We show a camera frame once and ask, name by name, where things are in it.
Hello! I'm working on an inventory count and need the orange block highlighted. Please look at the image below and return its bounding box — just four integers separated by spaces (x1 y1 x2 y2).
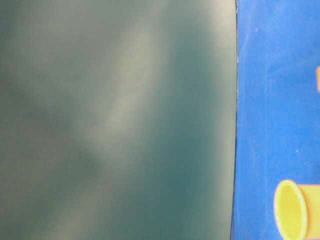
316 66 320 93

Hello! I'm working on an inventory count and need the green board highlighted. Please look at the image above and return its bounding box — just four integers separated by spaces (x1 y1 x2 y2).
0 0 236 240

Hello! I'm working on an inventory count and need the blue table cloth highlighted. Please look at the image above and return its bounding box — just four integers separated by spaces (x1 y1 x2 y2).
231 0 320 240

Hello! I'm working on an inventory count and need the yellow plastic cup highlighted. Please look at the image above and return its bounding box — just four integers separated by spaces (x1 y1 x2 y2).
273 179 320 240

